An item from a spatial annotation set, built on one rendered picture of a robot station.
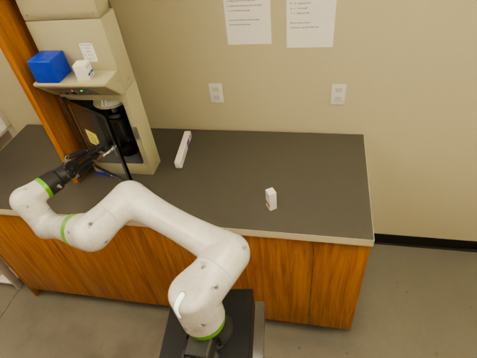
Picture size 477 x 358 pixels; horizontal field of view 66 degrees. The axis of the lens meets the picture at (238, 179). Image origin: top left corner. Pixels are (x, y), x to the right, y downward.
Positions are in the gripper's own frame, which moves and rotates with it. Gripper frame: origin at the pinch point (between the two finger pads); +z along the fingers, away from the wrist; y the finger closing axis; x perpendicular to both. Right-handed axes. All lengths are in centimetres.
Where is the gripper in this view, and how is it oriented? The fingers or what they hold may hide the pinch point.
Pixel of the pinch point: (96, 150)
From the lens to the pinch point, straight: 174.1
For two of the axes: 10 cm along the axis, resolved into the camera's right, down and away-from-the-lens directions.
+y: -1.0, -7.3, -6.8
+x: -8.1, -3.4, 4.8
